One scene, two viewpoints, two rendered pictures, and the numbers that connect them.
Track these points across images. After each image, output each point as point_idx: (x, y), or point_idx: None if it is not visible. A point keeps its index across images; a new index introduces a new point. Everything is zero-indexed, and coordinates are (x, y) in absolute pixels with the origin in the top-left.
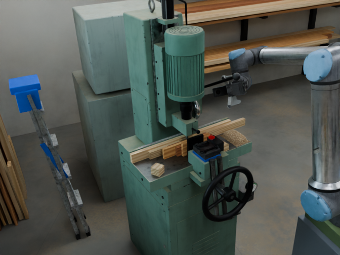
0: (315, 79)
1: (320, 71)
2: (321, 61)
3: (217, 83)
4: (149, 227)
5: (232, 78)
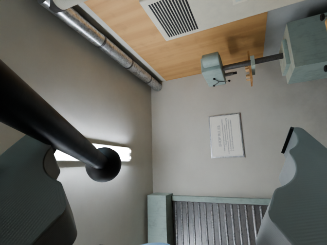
0: (167, 244)
1: (156, 243)
2: (141, 244)
3: (26, 83)
4: None
5: (108, 148)
